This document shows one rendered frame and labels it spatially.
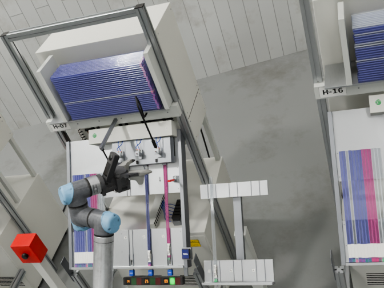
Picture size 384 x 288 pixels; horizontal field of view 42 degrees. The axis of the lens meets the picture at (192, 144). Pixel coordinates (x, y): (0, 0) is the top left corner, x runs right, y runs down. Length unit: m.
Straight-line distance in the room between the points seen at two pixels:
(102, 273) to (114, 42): 1.20
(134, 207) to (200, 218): 0.48
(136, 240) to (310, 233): 1.32
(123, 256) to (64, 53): 1.12
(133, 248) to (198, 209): 0.50
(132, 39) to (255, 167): 1.92
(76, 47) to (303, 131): 2.30
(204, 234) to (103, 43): 1.18
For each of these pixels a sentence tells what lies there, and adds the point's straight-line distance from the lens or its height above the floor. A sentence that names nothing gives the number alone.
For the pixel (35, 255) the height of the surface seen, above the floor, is 0.69.
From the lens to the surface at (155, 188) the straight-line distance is 2.69.
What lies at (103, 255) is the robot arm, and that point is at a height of 1.38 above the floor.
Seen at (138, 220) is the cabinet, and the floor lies 0.62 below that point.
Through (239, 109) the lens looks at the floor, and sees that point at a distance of 4.83.
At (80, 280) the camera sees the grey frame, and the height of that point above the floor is 0.59.
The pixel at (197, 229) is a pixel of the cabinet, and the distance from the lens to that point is 2.92.
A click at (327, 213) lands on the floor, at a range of 3.66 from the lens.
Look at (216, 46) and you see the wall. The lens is 5.35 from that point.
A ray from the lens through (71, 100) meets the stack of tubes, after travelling 2.68.
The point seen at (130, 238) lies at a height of 0.82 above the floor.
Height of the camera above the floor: 2.68
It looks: 36 degrees down
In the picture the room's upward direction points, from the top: 21 degrees counter-clockwise
